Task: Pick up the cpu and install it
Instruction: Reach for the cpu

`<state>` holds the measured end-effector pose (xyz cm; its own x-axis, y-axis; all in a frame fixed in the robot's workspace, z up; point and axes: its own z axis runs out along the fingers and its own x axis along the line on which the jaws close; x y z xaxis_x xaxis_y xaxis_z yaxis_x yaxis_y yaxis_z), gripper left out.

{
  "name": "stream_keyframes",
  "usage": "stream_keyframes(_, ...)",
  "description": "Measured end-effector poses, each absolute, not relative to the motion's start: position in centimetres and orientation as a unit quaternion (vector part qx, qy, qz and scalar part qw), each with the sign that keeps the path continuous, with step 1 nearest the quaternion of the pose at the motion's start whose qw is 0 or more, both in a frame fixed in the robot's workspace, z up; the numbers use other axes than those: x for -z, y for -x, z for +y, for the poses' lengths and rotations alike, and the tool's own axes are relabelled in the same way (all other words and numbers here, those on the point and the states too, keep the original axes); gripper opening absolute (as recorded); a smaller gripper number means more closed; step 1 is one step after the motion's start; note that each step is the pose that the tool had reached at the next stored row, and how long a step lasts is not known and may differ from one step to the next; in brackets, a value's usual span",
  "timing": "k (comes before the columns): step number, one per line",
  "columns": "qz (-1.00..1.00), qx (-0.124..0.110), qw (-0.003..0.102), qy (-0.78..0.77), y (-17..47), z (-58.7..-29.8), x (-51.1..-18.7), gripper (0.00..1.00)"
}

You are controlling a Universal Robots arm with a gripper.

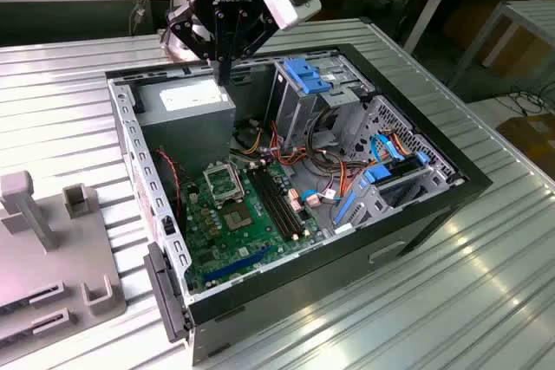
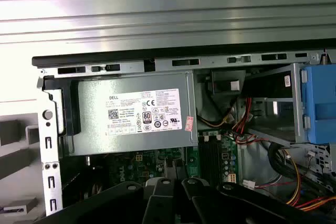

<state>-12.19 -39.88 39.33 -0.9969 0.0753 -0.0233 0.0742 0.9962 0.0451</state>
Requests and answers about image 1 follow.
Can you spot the pale board connector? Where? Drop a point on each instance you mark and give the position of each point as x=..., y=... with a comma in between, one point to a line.
x=295, y=202

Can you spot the brown cardboard box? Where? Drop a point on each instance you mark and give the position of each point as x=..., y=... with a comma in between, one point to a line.
x=520, y=58
x=533, y=136

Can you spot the perforated metal disk bay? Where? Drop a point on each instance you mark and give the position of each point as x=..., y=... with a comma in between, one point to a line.
x=433, y=149

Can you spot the grey metal drive cage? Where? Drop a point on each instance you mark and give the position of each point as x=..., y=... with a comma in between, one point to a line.
x=295, y=114

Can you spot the grey parts rack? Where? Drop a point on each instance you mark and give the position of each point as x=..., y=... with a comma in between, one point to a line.
x=65, y=248

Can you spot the green motherboard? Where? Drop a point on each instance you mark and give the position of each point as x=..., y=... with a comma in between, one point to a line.
x=225, y=253

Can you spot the black PC case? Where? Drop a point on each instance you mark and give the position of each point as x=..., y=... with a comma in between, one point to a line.
x=282, y=313

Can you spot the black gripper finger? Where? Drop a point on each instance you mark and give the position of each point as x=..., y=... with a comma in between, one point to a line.
x=260, y=32
x=186, y=30

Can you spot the black card retention latch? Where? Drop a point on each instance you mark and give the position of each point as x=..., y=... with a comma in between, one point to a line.
x=162, y=292

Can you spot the white barcode sticker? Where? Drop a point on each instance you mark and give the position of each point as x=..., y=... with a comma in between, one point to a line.
x=243, y=252

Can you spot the black RAM slot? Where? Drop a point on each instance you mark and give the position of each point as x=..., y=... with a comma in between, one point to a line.
x=268, y=204
x=280, y=203
x=286, y=203
x=274, y=204

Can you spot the blue drive bay latch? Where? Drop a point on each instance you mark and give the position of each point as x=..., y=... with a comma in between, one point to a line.
x=303, y=73

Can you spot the grey power supply unit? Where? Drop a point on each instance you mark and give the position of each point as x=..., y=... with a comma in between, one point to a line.
x=186, y=140

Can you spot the hard disk in blue carrier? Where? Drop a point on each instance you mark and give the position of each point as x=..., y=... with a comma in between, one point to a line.
x=401, y=168

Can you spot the blue plastic bay rail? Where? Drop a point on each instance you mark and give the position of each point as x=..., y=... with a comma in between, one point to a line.
x=347, y=207

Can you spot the white metal frame table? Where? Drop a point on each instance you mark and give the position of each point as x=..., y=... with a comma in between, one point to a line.
x=533, y=19

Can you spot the CPU socket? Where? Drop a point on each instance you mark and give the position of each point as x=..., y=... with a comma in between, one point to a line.
x=237, y=219

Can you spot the blue expansion slot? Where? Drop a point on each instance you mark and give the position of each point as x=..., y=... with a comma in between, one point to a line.
x=238, y=264

